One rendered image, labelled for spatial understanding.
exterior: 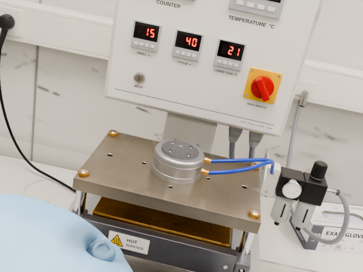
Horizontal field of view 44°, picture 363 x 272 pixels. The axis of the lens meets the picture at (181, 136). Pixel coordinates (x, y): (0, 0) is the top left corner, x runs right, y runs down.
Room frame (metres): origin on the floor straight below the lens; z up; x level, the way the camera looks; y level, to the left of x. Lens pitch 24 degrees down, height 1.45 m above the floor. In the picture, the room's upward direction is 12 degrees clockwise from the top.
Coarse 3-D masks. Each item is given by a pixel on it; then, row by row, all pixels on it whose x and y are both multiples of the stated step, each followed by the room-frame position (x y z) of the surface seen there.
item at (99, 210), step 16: (96, 208) 0.55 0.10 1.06; (112, 208) 0.56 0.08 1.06; (128, 208) 0.57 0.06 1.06; (144, 208) 0.58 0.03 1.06; (144, 224) 0.54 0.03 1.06; (160, 224) 0.55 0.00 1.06; (176, 224) 0.56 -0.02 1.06; (192, 224) 0.56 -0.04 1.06; (208, 224) 0.57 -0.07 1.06; (208, 240) 0.53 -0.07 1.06; (224, 240) 0.54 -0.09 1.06
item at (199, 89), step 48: (144, 0) 0.76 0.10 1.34; (192, 0) 0.75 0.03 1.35; (240, 0) 0.74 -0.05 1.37; (288, 0) 0.74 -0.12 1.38; (144, 48) 0.75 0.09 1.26; (192, 48) 0.75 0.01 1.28; (240, 48) 0.74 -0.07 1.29; (288, 48) 0.74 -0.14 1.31; (144, 96) 0.76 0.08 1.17; (192, 96) 0.75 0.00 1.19; (240, 96) 0.75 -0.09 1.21; (288, 96) 0.74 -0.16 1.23; (192, 144) 0.78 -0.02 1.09
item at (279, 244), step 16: (272, 224) 1.02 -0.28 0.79; (288, 224) 1.03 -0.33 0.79; (272, 240) 0.95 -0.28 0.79; (288, 240) 0.96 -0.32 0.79; (272, 256) 0.88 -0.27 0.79; (288, 256) 0.89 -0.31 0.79; (304, 256) 0.91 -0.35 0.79; (320, 256) 0.92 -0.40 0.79; (336, 256) 0.93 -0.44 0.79; (352, 256) 0.95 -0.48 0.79
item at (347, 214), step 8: (296, 112) 1.13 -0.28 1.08; (296, 120) 1.12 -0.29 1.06; (296, 128) 1.12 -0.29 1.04; (288, 152) 1.08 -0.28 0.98; (288, 160) 1.07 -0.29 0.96; (344, 200) 0.73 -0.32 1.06; (344, 208) 0.74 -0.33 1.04; (344, 216) 0.74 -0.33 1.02; (344, 224) 0.74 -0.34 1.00; (312, 232) 0.86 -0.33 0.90; (344, 232) 0.75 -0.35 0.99; (320, 240) 0.81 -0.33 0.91; (328, 240) 0.79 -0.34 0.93; (336, 240) 0.76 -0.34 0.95
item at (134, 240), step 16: (96, 224) 0.53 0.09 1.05; (112, 224) 0.53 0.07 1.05; (128, 224) 0.54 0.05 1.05; (112, 240) 0.52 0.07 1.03; (128, 240) 0.52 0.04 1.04; (144, 240) 0.52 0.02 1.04; (160, 240) 0.52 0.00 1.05; (176, 240) 0.52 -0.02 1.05; (192, 240) 0.53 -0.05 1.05; (144, 256) 0.52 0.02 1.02; (160, 256) 0.52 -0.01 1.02; (176, 256) 0.52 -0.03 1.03; (192, 256) 0.52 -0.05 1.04; (208, 256) 0.52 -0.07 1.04; (224, 256) 0.51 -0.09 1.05; (240, 256) 0.53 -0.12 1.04
